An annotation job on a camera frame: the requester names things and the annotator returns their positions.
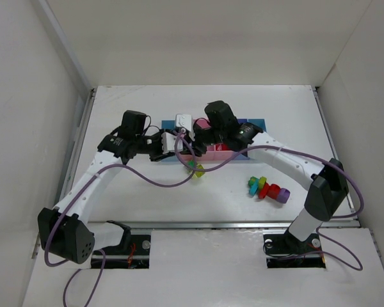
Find multicolour lego chain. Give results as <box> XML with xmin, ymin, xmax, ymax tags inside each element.
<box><xmin>246</xmin><ymin>175</ymin><xmax>291</xmax><ymax>205</ymax></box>

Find purple blue bin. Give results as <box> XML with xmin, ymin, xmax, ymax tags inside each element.
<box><xmin>232</xmin><ymin>118</ymin><xmax>252</xmax><ymax>161</ymax></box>

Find purple cable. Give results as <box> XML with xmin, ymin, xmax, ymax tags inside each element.
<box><xmin>175</xmin><ymin>127</ymin><xmax>364</xmax><ymax>272</ymax></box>
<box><xmin>44</xmin><ymin>132</ymin><xmax>201</xmax><ymax>307</ymax></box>

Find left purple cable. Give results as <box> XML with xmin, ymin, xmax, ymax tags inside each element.
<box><xmin>44</xmin><ymin>132</ymin><xmax>201</xmax><ymax>307</ymax></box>

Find left light blue bin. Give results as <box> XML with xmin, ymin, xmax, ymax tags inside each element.
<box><xmin>161</xmin><ymin>120</ymin><xmax>177</xmax><ymax>163</ymax></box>

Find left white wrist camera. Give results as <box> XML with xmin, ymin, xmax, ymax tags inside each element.
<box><xmin>161</xmin><ymin>132</ymin><xmax>183</xmax><ymax>154</ymax></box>

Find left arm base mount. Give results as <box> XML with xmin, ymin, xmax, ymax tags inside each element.
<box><xmin>103</xmin><ymin>234</ymin><xmax>151</xmax><ymax>269</ymax></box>

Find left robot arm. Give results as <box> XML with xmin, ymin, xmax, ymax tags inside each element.
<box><xmin>38</xmin><ymin>111</ymin><xmax>176</xmax><ymax>267</ymax></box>

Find green yellow red lego stack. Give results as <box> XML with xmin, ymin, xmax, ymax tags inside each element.
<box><xmin>185</xmin><ymin>161</ymin><xmax>205</xmax><ymax>178</ymax></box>

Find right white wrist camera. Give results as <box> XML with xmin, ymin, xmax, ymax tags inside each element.
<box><xmin>175</xmin><ymin>114</ymin><xmax>195</xmax><ymax>141</ymax></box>

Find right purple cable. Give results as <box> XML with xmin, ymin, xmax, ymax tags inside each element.
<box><xmin>175</xmin><ymin>127</ymin><xmax>364</xmax><ymax>272</ymax></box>

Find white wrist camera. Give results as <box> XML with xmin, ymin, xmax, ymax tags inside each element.
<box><xmin>161</xmin><ymin>132</ymin><xmax>183</xmax><ymax>154</ymax></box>
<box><xmin>175</xmin><ymin>114</ymin><xmax>195</xmax><ymax>141</ymax></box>

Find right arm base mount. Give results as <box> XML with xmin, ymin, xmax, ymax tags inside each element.
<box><xmin>263</xmin><ymin>233</ymin><xmax>326</xmax><ymax>269</ymax></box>

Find large pink bin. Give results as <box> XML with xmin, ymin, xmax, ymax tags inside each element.
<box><xmin>180</xmin><ymin>118</ymin><xmax>214</xmax><ymax>158</ymax></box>

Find aluminium rail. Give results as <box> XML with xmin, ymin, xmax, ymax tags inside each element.
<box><xmin>56</xmin><ymin>220</ymin><xmax>361</xmax><ymax>232</ymax></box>

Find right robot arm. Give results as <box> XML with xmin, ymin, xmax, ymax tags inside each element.
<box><xmin>192</xmin><ymin>100</ymin><xmax>349</xmax><ymax>243</ymax></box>

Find red legos in bin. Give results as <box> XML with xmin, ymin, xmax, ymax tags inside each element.
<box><xmin>215</xmin><ymin>144</ymin><xmax>229</xmax><ymax>151</ymax></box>

